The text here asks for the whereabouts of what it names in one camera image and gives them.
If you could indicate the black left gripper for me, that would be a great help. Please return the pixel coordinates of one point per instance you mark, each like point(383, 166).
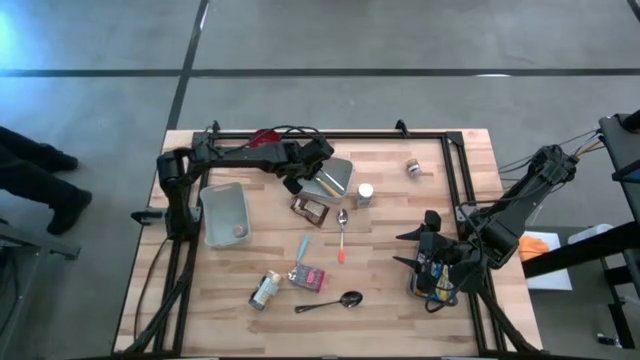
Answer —
point(300, 170)

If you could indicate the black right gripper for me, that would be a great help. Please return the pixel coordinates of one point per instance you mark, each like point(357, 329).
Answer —
point(440, 250)

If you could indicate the blue yellow snack packet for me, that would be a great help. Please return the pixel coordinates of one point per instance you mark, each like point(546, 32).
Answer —
point(442, 280)

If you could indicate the smoked paprika tin red lid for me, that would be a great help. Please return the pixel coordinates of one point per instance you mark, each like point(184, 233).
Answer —
point(310, 279)

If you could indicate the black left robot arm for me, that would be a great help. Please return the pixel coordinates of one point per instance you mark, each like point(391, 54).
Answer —
point(235, 156)

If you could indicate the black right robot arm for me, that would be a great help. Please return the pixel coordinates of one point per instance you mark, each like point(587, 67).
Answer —
point(520, 210)

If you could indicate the brown snack packet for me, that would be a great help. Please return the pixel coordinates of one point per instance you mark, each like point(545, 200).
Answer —
point(310, 210)

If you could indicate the dark translucent plastic bin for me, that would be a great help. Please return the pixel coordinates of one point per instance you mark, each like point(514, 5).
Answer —
point(414, 287)

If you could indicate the red bowl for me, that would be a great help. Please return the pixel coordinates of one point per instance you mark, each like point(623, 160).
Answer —
point(265, 137)

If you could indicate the bagel sesame seasoning jar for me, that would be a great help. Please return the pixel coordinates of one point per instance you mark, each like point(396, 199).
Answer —
point(365, 192)

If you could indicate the dark steel spoon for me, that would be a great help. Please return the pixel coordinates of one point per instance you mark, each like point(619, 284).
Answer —
point(351, 299)

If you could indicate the small glass spice jar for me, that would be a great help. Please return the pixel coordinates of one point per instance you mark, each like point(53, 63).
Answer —
point(413, 168)

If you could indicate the orange cloth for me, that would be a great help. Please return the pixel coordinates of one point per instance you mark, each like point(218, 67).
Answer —
point(532, 249)

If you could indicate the white paper sheet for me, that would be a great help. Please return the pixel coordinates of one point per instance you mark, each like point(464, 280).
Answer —
point(555, 280)

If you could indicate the black equipment stand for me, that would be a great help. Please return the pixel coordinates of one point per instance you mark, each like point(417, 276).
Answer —
point(575, 255)

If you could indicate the white plastic container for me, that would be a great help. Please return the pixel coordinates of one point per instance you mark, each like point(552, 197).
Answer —
point(595, 232)

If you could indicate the grey metal stand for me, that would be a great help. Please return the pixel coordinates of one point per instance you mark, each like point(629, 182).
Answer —
point(45, 247)

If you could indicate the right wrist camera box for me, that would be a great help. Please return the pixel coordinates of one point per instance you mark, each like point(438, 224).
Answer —
point(433, 220)

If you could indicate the black table frame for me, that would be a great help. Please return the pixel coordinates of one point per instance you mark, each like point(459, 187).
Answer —
point(375, 135)

